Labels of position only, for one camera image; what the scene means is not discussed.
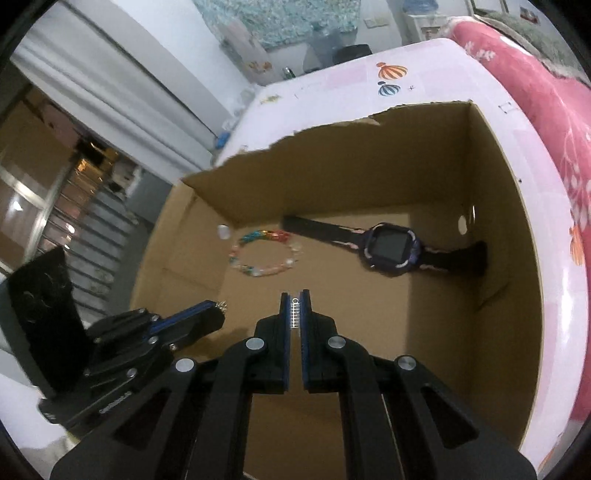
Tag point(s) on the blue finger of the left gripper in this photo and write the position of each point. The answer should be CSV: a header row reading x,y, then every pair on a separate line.
x,y
186,332
175,319

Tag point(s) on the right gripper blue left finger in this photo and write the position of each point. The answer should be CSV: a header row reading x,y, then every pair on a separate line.
x,y
284,339

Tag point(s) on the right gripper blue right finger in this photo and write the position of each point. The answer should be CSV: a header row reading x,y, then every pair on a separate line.
x,y
304,312

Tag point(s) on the silver rhinestone hair clip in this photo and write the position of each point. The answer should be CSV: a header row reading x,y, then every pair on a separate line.
x,y
295,313

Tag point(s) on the dark blue smart watch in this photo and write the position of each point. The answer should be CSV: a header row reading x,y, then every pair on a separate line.
x,y
392,249

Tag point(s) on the brown cardboard box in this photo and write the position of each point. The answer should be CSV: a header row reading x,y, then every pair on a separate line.
x,y
436,168

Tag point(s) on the black waste bin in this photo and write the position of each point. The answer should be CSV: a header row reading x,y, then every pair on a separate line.
x,y
350,53

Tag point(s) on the white curtain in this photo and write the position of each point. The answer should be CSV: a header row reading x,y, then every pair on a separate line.
x,y
147,77

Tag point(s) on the white water dispenser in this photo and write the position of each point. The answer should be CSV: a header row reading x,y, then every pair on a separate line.
x,y
424,27

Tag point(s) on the pink floral blanket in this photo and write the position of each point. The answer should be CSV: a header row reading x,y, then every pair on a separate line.
x,y
556,104

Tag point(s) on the grey patterned blanket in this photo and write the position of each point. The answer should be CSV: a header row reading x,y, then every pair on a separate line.
x,y
553,53

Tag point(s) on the teal floral wall cloth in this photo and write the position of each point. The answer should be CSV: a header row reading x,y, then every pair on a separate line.
x,y
276,23

